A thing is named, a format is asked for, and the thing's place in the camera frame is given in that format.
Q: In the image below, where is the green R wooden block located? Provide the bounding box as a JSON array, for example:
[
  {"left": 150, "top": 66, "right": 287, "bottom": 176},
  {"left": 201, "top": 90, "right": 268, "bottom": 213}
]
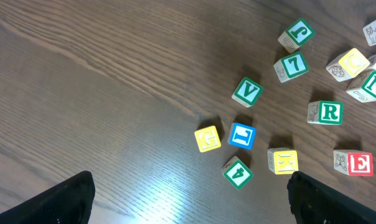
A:
[{"left": 307, "top": 100, "right": 344, "bottom": 126}]

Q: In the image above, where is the green 4 wooden block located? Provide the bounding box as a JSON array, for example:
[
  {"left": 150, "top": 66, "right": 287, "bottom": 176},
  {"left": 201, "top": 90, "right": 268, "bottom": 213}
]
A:
[{"left": 222, "top": 156, "right": 254, "bottom": 190}]

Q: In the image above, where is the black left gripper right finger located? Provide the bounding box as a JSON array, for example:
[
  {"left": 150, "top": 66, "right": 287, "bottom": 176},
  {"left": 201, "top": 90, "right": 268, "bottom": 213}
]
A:
[{"left": 287, "top": 171, "right": 376, "bottom": 224}]

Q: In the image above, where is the blue L wooden block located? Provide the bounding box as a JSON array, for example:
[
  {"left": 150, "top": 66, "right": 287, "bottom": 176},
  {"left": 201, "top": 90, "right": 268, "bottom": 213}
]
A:
[{"left": 227, "top": 123, "right": 257, "bottom": 150}]

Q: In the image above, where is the yellow G wooden block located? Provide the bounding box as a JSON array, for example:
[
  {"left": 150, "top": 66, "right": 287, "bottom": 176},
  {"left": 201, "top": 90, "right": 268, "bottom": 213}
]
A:
[{"left": 195, "top": 126, "right": 221, "bottom": 152}]

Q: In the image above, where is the green 7 wooden block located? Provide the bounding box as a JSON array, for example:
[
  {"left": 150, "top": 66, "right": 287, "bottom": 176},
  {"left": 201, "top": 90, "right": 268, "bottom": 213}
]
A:
[{"left": 273, "top": 52, "right": 309, "bottom": 83}]

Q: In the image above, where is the red E wooden block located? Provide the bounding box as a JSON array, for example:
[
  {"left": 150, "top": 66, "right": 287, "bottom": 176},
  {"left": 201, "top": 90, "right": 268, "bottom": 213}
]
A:
[{"left": 333, "top": 149, "right": 374, "bottom": 177}]

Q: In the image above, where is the yellow K wooden block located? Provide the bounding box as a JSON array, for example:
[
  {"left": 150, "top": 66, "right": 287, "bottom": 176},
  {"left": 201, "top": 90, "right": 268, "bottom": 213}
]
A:
[{"left": 267, "top": 147, "right": 299, "bottom": 175}]

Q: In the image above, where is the green N wooden block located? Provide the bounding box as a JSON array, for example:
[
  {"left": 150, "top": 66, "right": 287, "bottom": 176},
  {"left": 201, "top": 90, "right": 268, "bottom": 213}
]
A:
[{"left": 346, "top": 70, "right": 376, "bottom": 103}]

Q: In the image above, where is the yellow C wooden block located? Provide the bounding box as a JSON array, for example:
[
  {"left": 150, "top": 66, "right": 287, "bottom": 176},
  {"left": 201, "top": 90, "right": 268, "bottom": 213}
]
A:
[{"left": 326, "top": 48, "right": 370, "bottom": 82}]

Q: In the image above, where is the green V wooden block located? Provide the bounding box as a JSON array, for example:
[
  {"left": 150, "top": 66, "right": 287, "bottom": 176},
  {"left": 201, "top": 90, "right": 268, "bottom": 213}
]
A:
[{"left": 232, "top": 77, "right": 263, "bottom": 108}]

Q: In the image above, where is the green J wooden block left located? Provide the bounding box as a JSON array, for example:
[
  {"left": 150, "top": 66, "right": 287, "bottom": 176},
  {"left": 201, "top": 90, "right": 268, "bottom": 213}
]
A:
[{"left": 278, "top": 17, "right": 316, "bottom": 54}]

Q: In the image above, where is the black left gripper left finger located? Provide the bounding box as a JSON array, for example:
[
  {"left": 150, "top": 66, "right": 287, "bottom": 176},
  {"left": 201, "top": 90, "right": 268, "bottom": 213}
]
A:
[{"left": 0, "top": 170, "right": 95, "bottom": 224}]

